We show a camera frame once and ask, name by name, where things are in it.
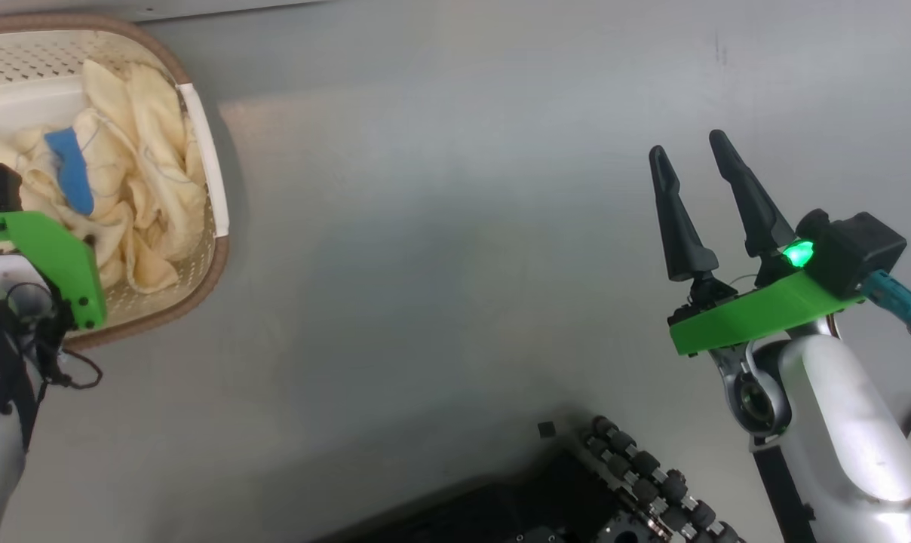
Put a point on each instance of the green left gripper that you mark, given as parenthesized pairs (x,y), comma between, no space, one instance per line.
(48,241)

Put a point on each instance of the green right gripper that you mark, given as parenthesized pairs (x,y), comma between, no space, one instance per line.
(765,313)

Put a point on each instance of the small blue cloth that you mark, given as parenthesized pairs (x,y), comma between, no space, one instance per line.
(71,170)

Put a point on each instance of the cream ribbed garment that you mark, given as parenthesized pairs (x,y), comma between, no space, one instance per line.
(154,151)

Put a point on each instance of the black wheeled robot base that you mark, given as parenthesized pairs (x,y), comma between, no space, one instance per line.
(546,505)

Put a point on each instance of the cream perforated laundry basket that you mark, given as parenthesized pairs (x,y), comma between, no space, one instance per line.
(18,60)

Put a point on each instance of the white front-load washing machine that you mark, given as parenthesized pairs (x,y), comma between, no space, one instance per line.
(124,6)

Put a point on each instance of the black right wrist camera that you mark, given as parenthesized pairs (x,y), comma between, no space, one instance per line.
(855,249)

